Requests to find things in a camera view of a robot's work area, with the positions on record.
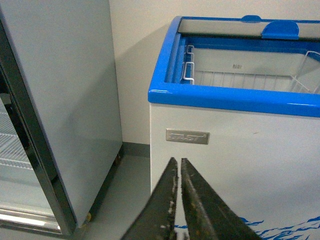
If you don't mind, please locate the white chest freezer with penguins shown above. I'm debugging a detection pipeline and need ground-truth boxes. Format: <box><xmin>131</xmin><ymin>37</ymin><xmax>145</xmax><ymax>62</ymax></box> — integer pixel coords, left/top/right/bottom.
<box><xmin>147</xmin><ymin>16</ymin><xmax>320</xmax><ymax>240</ymax></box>

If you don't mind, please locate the white upright display fridge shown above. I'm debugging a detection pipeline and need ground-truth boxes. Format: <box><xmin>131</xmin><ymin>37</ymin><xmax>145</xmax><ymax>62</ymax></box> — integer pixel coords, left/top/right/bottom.
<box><xmin>0</xmin><ymin>0</ymin><xmax>123</xmax><ymax>239</ymax></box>

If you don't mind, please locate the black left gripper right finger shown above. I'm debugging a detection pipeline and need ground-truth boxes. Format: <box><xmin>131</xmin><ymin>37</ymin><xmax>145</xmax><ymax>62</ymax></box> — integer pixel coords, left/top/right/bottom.
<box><xmin>180</xmin><ymin>158</ymin><xmax>261</xmax><ymax>240</ymax></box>

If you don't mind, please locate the white wire freezer basket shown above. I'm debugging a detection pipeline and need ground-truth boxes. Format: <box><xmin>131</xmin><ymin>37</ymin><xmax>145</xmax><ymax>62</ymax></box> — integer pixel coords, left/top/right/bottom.
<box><xmin>179</xmin><ymin>45</ymin><xmax>320</xmax><ymax>94</ymax></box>

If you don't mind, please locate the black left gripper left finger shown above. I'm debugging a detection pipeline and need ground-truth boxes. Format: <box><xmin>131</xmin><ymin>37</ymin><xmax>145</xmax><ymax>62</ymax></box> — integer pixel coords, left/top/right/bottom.
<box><xmin>122</xmin><ymin>157</ymin><xmax>178</xmax><ymax>240</ymax></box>

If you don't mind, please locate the sliding glass freezer lid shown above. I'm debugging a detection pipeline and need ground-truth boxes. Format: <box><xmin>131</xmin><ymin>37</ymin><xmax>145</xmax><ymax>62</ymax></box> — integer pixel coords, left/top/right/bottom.
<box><xmin>178</xmin><ymin>15</ymin><xmax>320</xmax><ymax>40</ymax></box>

